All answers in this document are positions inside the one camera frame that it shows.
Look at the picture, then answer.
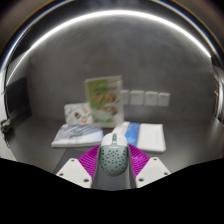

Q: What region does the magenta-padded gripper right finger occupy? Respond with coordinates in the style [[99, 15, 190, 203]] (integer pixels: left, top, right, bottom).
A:
[[126, 143, 172, 189]]

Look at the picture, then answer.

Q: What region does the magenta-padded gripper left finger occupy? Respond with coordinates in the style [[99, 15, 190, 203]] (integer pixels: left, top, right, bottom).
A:
[[55, 145, 101, 190]]

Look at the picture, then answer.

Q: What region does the green and white computer mouse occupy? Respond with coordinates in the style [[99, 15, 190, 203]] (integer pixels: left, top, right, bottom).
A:
[[98, 132, 130, 177]]

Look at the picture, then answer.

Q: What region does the white book with blue stripe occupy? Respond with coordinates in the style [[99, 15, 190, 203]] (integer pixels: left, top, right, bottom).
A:
[[112, 121, 167, 154]]

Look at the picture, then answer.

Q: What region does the grey marbled book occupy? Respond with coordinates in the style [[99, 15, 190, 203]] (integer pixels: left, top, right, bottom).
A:
[[50, 123, 105, 149]]

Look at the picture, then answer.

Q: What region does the small white picture card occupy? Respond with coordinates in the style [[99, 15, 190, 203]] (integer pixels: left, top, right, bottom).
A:
[[63, 102, 94, 126]]

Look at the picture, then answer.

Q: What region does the green standing brochure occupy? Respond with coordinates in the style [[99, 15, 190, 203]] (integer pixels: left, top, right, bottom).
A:
[[83, 75, 125, 128]]

